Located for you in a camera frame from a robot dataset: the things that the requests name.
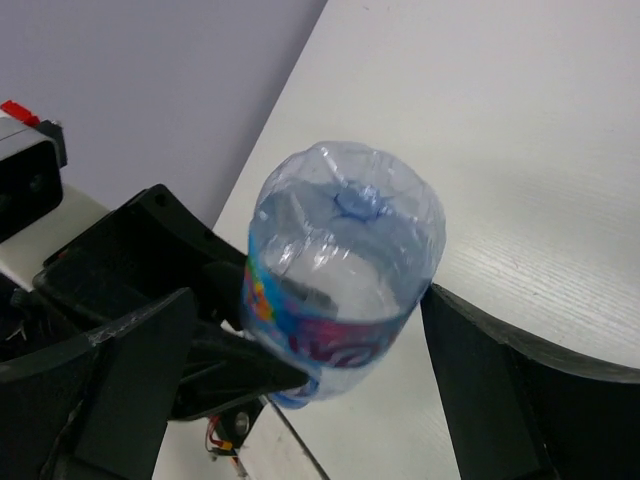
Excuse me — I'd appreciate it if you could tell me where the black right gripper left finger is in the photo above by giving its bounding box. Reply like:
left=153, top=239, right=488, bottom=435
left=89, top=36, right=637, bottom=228
left=1, top=289, right=195, bottom=479

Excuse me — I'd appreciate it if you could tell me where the blue cap water bottle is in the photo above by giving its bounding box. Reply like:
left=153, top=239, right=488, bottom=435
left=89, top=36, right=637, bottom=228
left=241, top=141, right=446, bottom=409

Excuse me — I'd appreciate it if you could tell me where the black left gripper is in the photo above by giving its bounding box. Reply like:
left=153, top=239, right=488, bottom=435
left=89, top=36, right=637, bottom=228
left=33, top=184, right=308, bottom=421

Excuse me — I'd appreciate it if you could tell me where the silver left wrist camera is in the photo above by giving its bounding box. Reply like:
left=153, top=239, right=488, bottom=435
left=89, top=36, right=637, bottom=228
left=1, top=100, right=108, bottom=291

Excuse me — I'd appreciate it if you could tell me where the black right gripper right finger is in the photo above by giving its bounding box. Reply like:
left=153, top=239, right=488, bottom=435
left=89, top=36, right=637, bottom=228
left=422, top=285, right=639, bottom=479

